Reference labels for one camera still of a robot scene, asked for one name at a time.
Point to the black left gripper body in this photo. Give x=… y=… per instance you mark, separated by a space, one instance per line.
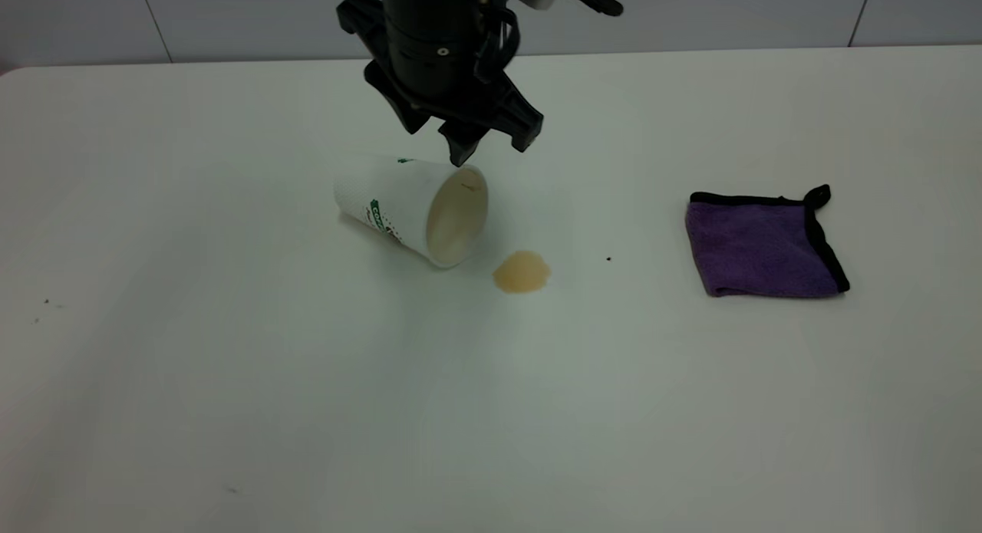
x=433 y=77

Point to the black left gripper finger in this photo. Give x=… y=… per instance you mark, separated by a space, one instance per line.
x=399 y=103
x=499 y=123

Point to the white paper cup green print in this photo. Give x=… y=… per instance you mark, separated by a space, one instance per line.
x=395 y=199

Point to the purple cloth with black edging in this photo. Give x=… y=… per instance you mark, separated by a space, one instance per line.
x=756 y=249

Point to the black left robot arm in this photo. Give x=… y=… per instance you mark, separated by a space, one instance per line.
x=430 y=11

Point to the brown coffee spill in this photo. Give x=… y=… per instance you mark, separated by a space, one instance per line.
x=522 y=272

